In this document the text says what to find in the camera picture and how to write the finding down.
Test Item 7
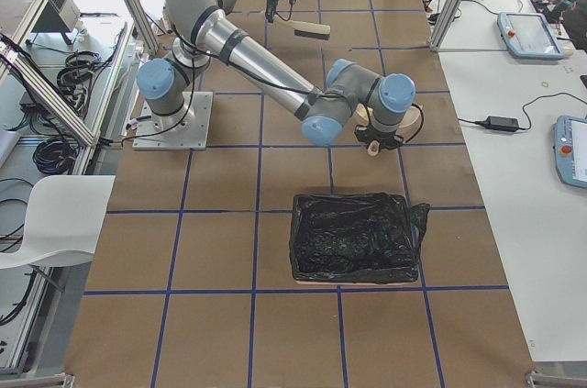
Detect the beige plastic dustpan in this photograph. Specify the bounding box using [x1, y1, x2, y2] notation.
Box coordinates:
[353, 104, 424, 156]

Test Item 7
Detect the beige hand brush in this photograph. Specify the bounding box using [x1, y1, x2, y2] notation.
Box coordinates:
[289, 20, 331, 40]

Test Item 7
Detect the pink bin with black bag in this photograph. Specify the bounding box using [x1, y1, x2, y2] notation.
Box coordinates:
[289, 193, 430, 284]

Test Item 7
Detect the black power brick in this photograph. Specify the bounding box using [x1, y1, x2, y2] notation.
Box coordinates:
[485, 116, 520, 132]

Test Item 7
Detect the blue teach pendant far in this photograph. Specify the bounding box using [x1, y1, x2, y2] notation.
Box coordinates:
[496, 12, 565, 61]

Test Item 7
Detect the blue teach pendant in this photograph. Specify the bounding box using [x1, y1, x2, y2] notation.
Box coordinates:
[496, 12, 565, 61]
[553, 116, 587, 189]

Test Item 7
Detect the blue teach pendant near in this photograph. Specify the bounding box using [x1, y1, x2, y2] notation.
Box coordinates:
[553, 116, 587, 189]

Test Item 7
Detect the white plastic chair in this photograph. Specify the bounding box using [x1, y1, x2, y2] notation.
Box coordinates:
[1, 175, 116, 269]

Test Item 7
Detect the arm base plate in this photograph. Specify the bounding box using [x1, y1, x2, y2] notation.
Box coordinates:
[132, 91, 214, 150]

